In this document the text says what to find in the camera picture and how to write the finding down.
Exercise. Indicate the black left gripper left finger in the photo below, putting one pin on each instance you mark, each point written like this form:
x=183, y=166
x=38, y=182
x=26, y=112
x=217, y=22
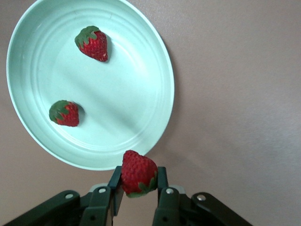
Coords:
x=115, y=181

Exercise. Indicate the light green round plate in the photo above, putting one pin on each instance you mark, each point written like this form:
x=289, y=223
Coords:
x=117, y=94

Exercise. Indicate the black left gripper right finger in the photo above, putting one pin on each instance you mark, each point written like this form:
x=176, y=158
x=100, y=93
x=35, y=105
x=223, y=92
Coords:
x=162, y=181

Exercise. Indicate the red strawberry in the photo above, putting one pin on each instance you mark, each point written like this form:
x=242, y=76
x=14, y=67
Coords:
x=94, y=44
x=138, y=169
x=65, y=115

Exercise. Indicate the brown table mat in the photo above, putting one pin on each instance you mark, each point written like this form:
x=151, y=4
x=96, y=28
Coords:
x=235, y=94

